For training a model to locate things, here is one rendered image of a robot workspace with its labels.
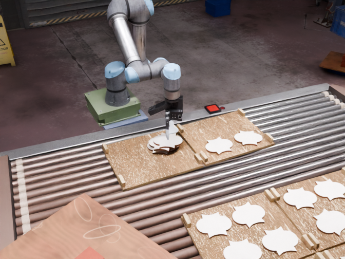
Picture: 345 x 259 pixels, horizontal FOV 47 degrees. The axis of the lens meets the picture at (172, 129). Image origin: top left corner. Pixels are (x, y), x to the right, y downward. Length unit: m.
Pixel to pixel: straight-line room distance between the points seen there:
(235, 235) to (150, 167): 0.54
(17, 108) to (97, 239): 3.07
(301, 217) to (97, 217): 0.83
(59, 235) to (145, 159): 0.63
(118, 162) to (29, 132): 2.12
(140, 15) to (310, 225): 1.25
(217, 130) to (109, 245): 0.98
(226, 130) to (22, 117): 2.55
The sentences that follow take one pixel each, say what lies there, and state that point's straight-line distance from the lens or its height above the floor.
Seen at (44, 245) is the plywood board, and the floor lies 1.04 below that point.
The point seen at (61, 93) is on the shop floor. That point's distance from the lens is 4.52.
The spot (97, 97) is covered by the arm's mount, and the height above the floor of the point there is 0.96.
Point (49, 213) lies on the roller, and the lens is 1.79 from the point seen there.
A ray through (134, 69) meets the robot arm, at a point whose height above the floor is 1.37.
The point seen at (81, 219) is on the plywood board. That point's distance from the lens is 1.56.
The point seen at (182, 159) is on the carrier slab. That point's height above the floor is 0.94.
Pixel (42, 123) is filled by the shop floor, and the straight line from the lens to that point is 4.06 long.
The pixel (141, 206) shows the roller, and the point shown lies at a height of 0.91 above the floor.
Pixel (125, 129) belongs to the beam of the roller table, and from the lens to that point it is 2.20.
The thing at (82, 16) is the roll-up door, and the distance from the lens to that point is 6.65.
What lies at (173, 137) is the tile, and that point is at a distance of 1.99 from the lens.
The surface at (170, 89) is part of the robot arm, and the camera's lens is 1.77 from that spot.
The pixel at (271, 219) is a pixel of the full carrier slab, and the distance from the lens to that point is 1.71.
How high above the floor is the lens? 2.17
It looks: 35 degrees down
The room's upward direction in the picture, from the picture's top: straight up
